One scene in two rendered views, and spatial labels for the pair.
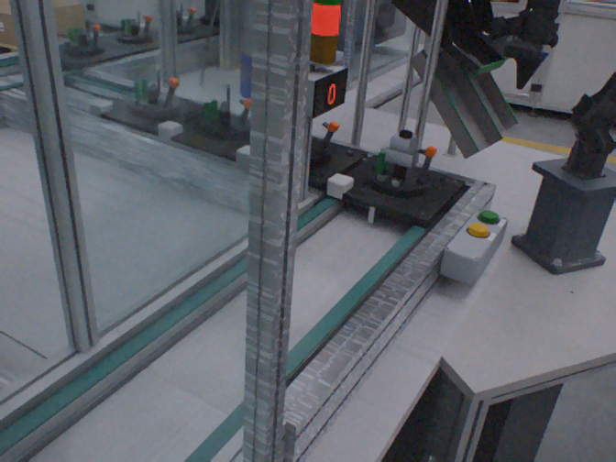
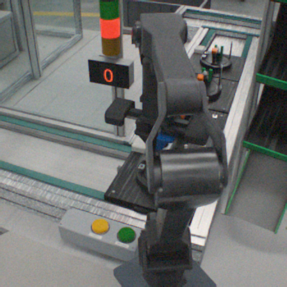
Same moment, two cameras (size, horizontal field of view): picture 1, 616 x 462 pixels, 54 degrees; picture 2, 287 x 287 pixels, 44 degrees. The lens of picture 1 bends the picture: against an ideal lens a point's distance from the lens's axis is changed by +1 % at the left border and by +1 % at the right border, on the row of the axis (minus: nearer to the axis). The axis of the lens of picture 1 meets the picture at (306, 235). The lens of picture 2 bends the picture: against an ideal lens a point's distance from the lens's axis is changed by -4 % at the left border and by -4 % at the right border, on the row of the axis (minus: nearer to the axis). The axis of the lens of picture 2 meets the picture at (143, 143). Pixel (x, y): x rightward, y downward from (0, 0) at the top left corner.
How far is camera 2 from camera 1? 143 cm
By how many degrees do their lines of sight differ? 65
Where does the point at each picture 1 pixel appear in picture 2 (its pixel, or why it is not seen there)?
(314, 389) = not seen: outside the picture
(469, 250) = (70, 220)
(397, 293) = (14, 183)
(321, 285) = (43, 163)
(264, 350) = not seen: outside the picture
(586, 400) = not seen: outside the picture
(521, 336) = (29, 275)
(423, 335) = (25, 222)
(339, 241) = (93, 166)
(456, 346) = (18, 238)
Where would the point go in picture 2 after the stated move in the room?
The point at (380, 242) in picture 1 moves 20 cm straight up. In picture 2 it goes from (98, 185) to (92, 130)
